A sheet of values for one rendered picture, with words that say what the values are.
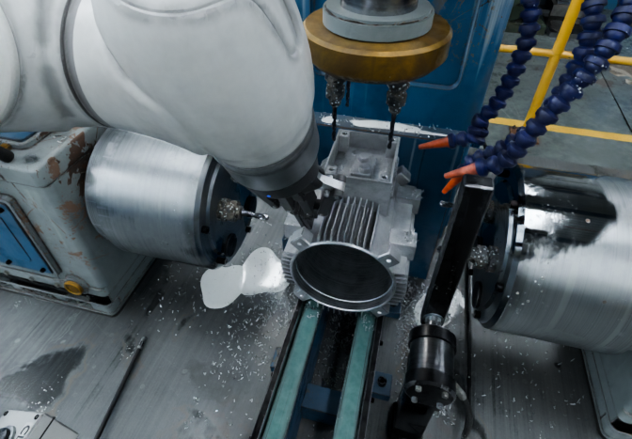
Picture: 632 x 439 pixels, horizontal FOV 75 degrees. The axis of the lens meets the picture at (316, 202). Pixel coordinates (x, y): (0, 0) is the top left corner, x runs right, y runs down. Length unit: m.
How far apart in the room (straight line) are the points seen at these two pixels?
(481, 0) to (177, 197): 0.53
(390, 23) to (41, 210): 0.58
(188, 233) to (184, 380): 0.29
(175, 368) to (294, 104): 0.64
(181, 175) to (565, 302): 0.53
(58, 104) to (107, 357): 0.63
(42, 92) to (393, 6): 0.35
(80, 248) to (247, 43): 0.63
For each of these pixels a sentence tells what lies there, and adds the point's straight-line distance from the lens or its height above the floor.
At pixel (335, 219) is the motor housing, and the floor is 1.11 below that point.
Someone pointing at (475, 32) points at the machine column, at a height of 1.27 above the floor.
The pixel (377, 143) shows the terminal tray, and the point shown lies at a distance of 0.68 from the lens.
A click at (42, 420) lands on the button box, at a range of 0.53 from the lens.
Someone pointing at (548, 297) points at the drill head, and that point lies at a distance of 0.59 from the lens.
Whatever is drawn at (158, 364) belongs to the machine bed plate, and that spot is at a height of 0.80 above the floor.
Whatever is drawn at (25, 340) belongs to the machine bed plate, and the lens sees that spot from 0.98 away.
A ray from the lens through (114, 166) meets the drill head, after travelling 0.68.
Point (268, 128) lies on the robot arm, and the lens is 0.25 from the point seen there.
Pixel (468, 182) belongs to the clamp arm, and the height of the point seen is 1.25.
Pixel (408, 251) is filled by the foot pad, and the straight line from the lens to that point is 0.60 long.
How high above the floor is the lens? 1.51
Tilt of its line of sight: 42 degrees down
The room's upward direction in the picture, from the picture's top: straight up
